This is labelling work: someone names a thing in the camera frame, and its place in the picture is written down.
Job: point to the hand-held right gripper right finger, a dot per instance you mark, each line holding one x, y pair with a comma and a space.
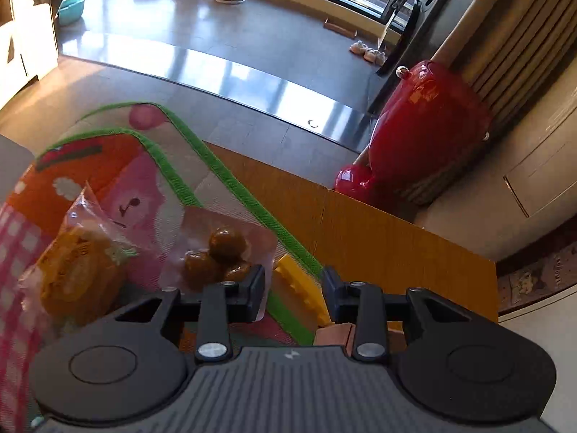
336, 297

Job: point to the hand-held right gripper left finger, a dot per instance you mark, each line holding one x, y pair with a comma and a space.
252, 288

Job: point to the yellow toy brick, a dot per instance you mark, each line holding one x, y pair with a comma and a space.
300, 284

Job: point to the brown balls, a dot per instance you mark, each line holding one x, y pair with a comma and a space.
225, 243

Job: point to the bread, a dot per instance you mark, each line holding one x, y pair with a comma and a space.
76, 270

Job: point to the colourful printed play mat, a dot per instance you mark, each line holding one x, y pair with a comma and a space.
148, 189

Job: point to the red stool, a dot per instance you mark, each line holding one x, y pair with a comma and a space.
419, 135

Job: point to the brown printed rug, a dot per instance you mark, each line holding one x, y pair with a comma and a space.
541, 279

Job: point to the white standing air conditioner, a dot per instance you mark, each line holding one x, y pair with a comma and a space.
532, 167

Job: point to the pink slipper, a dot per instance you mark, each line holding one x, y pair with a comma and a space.
359, 47
375, 56

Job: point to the brown floor block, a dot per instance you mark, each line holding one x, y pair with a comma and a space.
340, 28

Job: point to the black standing device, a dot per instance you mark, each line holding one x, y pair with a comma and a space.
428, 4

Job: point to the beige curtain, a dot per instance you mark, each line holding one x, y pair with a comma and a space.
518, 31

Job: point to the teal plastic basin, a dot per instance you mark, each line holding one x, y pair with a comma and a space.
72, 9

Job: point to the brown cardboard carton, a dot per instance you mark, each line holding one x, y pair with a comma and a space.
31, 31

